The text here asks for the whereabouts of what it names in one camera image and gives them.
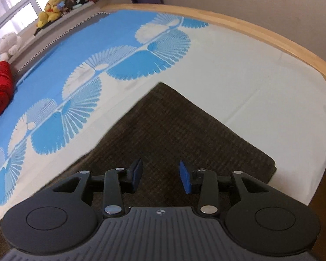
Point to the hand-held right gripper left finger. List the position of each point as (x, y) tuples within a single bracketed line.
[(135, 175)]

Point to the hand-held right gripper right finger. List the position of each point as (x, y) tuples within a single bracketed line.
[(185, 178)]

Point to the blue patterned bed sheet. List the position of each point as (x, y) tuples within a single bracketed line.
[(233, 73)]

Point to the windowsill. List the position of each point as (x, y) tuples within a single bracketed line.
[(57, 23)]

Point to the white plush toy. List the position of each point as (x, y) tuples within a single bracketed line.
[(9, 45)]

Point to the yellow bear plush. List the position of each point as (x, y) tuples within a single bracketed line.
[(53, 6)]

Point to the window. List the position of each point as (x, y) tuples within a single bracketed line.
[(13, 2)]

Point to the wooden bed frame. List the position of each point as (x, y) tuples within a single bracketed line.
[(260, 30)]

